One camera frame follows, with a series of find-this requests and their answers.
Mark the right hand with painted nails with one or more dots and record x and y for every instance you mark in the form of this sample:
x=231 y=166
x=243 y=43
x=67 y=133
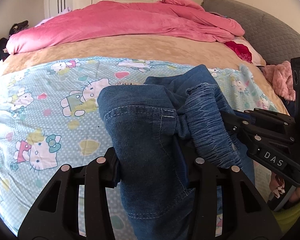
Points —
x=277 y=187

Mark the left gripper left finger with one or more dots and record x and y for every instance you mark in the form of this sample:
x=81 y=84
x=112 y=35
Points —
x=73 y=204

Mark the green sleeve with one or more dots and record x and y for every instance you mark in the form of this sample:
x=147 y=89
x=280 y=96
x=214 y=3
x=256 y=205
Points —
x=288 y=217

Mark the blue denim pants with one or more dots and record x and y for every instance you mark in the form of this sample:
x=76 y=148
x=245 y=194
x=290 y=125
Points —
x=148 y=124

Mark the grey quilted headboard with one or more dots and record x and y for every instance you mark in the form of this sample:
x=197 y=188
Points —
x=274 y=40

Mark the pink duvet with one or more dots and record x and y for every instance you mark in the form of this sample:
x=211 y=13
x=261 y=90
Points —
x=175 y=18

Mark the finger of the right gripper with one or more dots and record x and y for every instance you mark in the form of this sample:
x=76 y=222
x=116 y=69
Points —
x=244 y=127
x=269 y=119

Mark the Hello Kitty bed sheet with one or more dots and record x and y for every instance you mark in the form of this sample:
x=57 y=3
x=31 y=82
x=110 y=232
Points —
x=49 y=117

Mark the pink fuzzy garment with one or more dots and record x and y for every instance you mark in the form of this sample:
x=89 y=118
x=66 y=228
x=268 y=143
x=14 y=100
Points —
x=281 y=79

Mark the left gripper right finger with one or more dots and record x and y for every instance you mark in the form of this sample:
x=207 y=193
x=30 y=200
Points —
x=245 y=213

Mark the dark clothes pile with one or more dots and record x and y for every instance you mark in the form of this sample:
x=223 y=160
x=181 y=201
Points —
x=16 y=28

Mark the red patterned pillow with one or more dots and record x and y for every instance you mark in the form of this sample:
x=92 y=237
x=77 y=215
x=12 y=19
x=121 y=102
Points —
x=245 y=51

